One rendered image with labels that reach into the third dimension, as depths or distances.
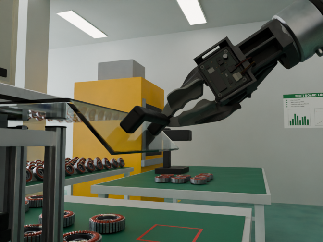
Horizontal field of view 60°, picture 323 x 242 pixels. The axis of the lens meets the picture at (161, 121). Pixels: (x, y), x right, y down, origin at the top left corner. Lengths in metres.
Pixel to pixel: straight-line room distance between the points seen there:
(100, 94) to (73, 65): 2.84
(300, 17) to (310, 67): 5.20
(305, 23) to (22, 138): 0.46
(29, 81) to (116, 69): 1.25
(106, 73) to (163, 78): 1.67
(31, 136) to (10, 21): 0.21
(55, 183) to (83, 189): 3.70
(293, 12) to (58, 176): 0.49
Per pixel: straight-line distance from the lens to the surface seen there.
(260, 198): 1.64
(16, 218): 0.68
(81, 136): 4.27
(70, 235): 0.81
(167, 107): 0.44
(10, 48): 0.59
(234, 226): 0.99
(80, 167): 2.64
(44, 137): 0.58
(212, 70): 0.37
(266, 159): 5.37
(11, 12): 0.61
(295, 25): 0.40
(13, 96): 0.54
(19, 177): 0.68
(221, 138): 5.40
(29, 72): 4.45
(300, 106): 5.45
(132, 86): 3.95
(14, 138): 0.53
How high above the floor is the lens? 1.02
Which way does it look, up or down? 5 degrees up
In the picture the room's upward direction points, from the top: straight up
